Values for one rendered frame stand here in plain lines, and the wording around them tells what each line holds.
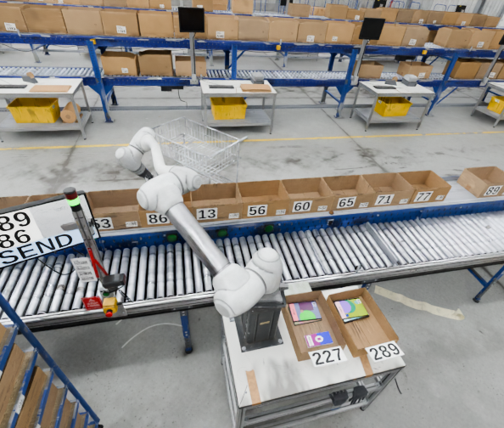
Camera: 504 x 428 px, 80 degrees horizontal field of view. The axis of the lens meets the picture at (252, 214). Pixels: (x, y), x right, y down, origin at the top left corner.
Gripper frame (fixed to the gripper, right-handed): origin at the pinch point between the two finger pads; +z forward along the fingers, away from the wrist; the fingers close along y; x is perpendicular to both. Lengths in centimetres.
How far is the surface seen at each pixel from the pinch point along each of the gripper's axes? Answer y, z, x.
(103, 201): -20, 15, -51
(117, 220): 8.9, 6.7, -38.3
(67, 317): 66, -6, -77
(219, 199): 4, 55, 30
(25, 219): 37, -66, -41
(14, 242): 42, -62, -53
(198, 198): -1.7, 46.5, 15.7
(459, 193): 73, 137, 244
